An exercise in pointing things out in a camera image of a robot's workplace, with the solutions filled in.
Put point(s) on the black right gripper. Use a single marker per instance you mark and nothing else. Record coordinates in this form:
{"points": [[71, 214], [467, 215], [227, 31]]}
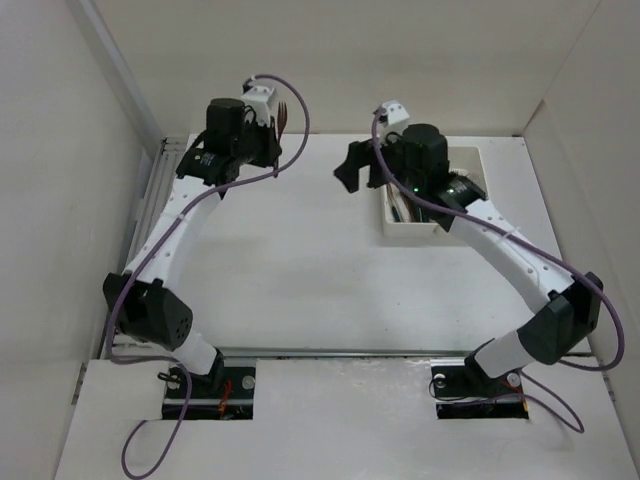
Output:
{"points": [[360, 154]]}

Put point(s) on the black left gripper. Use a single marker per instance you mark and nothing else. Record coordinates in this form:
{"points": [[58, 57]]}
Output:
{"points": [[273, 149]]}

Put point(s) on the copper fork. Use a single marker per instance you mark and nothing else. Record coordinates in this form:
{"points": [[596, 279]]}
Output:
{"points": [[281, 119]]}

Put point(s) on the copper long spoon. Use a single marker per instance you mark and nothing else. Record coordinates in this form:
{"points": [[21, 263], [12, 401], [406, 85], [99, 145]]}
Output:
{"points": [[406, 207]]}

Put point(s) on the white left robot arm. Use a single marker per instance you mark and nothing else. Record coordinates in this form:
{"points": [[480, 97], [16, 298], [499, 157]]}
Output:
{"points": [[143, 298]]}

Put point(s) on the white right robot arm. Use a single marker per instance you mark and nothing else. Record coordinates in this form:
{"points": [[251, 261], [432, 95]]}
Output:
{"points": [[565, 310]]}

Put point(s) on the white spoon container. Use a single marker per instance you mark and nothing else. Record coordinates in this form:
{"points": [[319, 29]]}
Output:
{"points": [[391, 229]]}

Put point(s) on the white fork container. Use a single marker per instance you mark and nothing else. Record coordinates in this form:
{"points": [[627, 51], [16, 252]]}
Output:
{"points": [[466, 161]]}

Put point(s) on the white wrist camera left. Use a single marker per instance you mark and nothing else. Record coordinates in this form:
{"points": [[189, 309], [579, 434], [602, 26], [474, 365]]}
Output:
{"points": [[262, 99]]}

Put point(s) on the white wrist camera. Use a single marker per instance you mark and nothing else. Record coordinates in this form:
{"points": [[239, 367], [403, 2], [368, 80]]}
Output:
{"points": [[392, 117], [262, 99]]}

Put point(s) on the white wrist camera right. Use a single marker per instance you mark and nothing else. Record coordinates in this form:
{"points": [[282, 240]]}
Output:
{"points": [[392, 117]]}

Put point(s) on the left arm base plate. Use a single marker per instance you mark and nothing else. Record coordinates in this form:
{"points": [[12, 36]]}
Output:
{"points": [[233, 400]]}

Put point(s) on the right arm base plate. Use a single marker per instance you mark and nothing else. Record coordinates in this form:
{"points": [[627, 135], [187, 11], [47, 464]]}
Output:
{"points": [[461, 394]]}

